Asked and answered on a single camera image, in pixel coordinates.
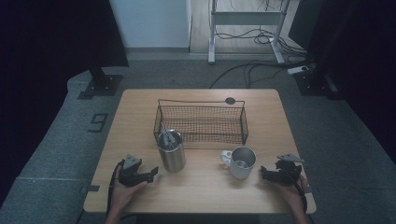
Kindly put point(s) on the black tape strip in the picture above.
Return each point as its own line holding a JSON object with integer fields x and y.
{"x": 308, "y": 189}
{"x": 92, "y": 188}

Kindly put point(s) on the white power strip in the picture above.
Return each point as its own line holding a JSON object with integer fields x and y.
{"x": 297, "y": 70}

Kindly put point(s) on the black curtain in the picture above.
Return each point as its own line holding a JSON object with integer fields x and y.
{"x": 46, "y": 46}
{"x": 358, "y": 46}

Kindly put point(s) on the person's right hand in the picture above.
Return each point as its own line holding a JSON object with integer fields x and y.
{"x": 292, "y": 193}

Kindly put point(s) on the steel tumbler with straw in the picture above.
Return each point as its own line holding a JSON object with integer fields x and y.
{"x": 171, "y": 152}

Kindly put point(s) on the person's left hand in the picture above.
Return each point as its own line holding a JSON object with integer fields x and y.
{"x": 124, "y": 194}

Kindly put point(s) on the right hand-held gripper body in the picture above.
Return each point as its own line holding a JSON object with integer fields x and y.
{"x": 288, "y": 172}

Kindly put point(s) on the black round table grommet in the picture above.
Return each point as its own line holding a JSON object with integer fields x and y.
{"x": 230, "y": 100}

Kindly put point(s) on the black stand base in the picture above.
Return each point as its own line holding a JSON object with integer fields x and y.
{"x": 102, "y": 84}
{"x": 314, "y": 84}

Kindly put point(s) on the white desk frame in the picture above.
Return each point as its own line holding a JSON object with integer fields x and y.
{"x": 246, "y": 18}

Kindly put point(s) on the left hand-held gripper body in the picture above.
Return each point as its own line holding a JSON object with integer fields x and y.
{"x": 130, "y": 174}

